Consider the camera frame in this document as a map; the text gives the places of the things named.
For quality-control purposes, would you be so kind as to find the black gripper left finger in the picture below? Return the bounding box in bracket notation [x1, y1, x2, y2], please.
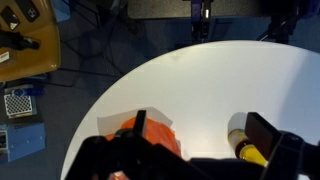
[132, 109, 148, 138]

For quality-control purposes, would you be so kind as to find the black handheld controller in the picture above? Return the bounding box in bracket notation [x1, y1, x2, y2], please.
[0, 30, 41, 52]

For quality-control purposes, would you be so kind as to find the black card with triangle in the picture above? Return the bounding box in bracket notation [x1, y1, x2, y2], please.
[0, 5, 22, 32]

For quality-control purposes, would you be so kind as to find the white perforated box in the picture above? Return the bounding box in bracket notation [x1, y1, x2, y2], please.
[3, 94, 34, 118]

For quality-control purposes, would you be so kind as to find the black smartphone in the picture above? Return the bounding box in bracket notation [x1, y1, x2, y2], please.
[14, 0, 41, 24]

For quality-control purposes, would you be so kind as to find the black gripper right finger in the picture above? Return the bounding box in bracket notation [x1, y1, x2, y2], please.
[244, 112, 283, 163]

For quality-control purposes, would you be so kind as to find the yellow bottle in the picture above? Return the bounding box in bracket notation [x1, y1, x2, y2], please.
[227, 112, 270, 168]

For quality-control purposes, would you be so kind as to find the blue flat box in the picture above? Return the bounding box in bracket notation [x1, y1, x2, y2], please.
[0, 122, 47, 164]

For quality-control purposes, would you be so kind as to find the blue bottle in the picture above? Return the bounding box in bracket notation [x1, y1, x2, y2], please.
[12, 87, 45, 97]

